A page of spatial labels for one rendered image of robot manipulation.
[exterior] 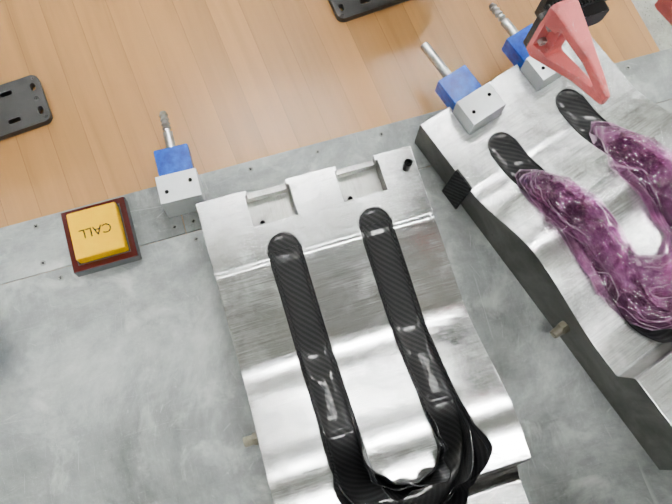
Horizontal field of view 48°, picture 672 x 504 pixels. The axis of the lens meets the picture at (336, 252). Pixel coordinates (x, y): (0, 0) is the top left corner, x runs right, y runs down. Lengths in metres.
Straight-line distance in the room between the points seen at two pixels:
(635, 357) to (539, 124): 0.30
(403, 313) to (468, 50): 0.40
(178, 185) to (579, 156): 0.49
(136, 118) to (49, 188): 0.14
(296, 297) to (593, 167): 0.39
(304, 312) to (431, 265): 0.15
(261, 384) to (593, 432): 0.40
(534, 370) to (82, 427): 0.54
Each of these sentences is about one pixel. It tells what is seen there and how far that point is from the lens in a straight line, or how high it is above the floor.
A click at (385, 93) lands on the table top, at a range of 1.03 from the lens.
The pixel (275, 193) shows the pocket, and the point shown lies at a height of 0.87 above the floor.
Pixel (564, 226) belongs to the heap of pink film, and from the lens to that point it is 0.88.
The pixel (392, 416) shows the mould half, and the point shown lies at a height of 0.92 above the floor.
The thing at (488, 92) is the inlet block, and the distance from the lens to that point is 0.95.
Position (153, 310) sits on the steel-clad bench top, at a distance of 0.94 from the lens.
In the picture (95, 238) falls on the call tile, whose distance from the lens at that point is 0.94.
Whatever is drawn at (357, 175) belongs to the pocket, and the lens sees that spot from 0.91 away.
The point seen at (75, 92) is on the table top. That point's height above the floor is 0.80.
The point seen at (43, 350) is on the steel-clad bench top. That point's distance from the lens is 0.97.
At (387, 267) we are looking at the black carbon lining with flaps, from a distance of 0.86.
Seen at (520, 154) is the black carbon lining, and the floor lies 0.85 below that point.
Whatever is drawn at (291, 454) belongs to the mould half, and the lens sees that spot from 0.78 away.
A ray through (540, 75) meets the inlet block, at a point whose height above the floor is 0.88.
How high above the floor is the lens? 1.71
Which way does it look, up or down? 75 degrees down
